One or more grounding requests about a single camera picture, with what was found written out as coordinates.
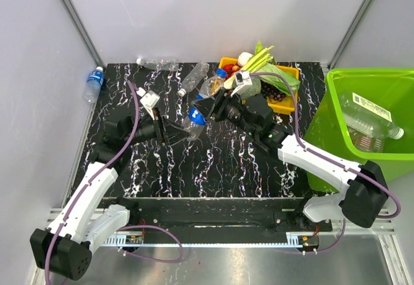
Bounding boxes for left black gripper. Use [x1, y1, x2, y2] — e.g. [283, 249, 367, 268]
[124, 106, 191, 147]

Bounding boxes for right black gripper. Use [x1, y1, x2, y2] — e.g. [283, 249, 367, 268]
[191, 87, 257, 138]

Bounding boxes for Pepsi bottle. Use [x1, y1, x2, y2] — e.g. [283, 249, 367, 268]
[84, 67, 104, 104]
[181, 67, 228, 142]

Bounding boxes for clear crushed bottle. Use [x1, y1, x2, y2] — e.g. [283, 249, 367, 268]
[177, 62, 210, 97]

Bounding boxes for beige label clear bottle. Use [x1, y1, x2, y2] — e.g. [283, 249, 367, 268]
[338, 92, 404, 140]

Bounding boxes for tea label clear bottle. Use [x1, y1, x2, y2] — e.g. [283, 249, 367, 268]
[347, 127, 384, 153]

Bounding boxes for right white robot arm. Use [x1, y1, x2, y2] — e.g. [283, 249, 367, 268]
[192, 89, 389, 231]

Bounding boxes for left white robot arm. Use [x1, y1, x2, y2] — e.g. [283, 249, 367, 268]
[30, 116, 190, 284]

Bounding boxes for green plastic bin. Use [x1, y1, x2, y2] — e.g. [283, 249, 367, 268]
[304, 68, 413, 182]

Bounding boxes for black marble mat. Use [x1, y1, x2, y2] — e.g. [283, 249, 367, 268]
[69, 63, 314, 197]

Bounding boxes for red strawberries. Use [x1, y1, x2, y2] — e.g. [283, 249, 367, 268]
[223, 63, 241, 79]

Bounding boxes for green netted melon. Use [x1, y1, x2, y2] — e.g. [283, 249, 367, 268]
[241, 77, 261, 100]

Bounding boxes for white mushroom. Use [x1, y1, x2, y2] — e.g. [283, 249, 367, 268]
[237, 52, 254, 67]

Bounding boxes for dark grape bunch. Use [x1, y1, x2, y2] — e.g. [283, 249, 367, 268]
[261, 81, 287, 103]

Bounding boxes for yellow plastic tray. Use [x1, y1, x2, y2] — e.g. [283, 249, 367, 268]
[219, 57, 300, 115]

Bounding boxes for celery stalks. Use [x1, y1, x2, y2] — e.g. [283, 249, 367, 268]
[241, 41, 274, 73]

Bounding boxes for napa cabbage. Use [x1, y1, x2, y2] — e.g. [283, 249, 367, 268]
[258, 62, 301, 92]

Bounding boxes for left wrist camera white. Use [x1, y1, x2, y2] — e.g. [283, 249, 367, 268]
[136, 87, 160, 120]

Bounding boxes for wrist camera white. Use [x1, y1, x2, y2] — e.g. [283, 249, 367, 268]
[230, 70, 252, 97]
[136, 87, 160, 120]

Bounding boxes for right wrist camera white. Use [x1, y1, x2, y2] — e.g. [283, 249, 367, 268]
[230, 70, 252, 97]

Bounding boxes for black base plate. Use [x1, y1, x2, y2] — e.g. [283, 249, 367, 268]
[108, 197, 332, 233]

